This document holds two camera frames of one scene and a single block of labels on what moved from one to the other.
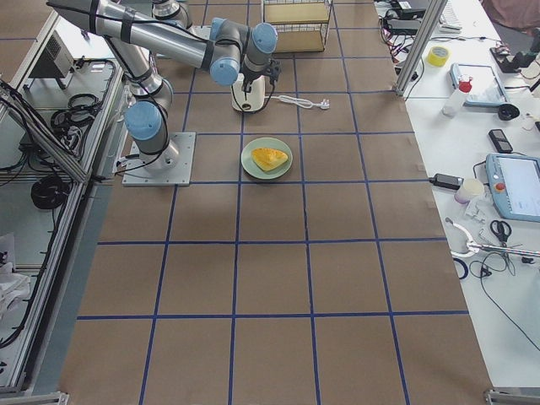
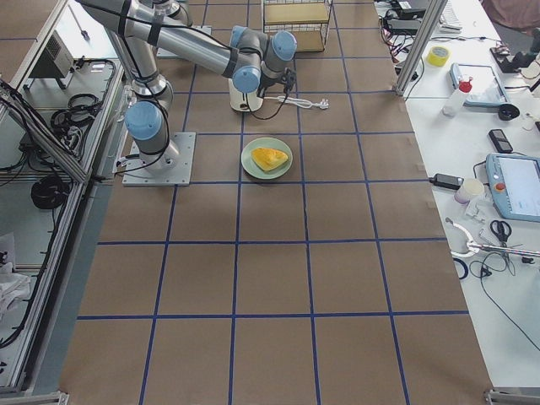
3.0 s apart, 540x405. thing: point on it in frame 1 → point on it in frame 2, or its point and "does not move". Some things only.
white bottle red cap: [457, 99] does not move
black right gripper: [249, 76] → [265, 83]
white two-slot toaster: [248, 100] does not move
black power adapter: [446, 180] does not move
